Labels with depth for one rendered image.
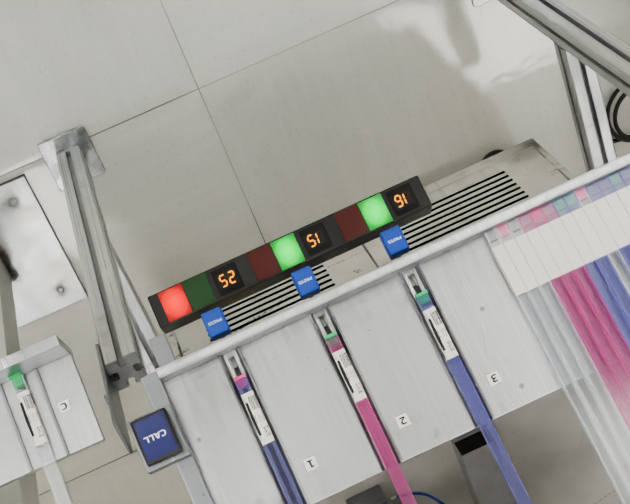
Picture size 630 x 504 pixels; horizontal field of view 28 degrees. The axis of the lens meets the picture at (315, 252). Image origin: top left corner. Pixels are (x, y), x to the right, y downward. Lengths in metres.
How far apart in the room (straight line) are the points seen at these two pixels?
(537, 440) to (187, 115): 0.77
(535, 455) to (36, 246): 0.87
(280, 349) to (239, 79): 0.75
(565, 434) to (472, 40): 0.72
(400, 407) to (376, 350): 0.07
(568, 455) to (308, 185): 0.67
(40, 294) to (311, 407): 0.86
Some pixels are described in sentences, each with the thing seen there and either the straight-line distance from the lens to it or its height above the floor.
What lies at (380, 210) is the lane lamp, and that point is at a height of 0.66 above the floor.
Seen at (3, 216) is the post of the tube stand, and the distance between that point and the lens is 2.07.
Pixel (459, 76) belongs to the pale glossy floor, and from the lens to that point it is 2.16.
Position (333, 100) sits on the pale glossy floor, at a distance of 2.10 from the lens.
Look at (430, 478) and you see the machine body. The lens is 1.73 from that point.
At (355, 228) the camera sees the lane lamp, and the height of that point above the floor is 0.66.
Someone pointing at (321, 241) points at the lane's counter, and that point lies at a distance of 1.43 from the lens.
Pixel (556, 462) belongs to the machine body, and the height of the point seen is 0.62.
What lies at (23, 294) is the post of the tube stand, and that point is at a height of 0.01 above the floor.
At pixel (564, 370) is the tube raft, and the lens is 1.39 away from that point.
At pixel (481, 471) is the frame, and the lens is 1.69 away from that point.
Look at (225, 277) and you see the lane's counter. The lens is 1.43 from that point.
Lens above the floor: 1.88
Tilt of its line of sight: 58 degrees down
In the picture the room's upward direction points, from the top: 150 degrees clockwise
